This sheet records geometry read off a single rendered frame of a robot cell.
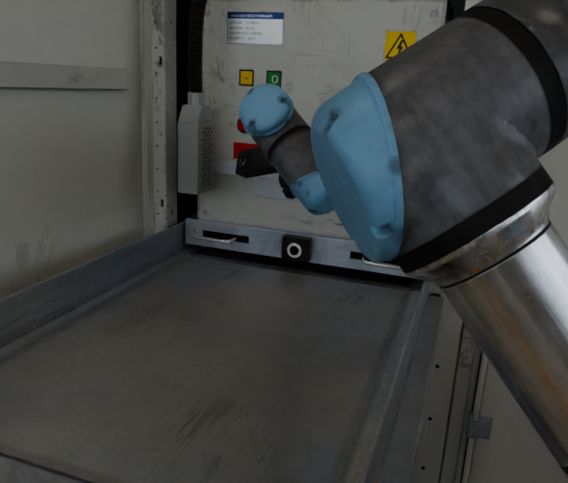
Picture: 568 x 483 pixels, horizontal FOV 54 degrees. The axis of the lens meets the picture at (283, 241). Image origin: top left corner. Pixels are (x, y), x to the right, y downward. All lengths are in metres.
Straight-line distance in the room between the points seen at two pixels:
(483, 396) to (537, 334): 0.80
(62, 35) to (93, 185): 0.28
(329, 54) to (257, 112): 0.39
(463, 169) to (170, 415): 0.47
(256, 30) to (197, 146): 0.26
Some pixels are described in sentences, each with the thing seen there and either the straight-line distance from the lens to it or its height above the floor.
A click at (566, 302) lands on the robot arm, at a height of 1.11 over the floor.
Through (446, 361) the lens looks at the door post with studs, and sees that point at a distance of 1.18.
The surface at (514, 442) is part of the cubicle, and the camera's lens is 1.23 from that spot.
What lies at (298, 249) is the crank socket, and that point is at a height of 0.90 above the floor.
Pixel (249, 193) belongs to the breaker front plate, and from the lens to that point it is 1.21.
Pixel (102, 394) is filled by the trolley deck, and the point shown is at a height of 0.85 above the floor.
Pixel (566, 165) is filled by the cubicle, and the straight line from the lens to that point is 1.05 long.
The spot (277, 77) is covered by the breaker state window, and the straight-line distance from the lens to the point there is 1.17.
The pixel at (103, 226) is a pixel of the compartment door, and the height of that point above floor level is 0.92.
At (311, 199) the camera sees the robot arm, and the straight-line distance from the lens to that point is 0.74.
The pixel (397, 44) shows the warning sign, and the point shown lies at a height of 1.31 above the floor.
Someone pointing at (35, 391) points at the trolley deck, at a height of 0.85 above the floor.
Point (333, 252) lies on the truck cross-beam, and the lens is 1.16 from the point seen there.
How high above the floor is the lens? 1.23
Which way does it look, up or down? 16 degrees down
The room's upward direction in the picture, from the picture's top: 3 degrees clockwise
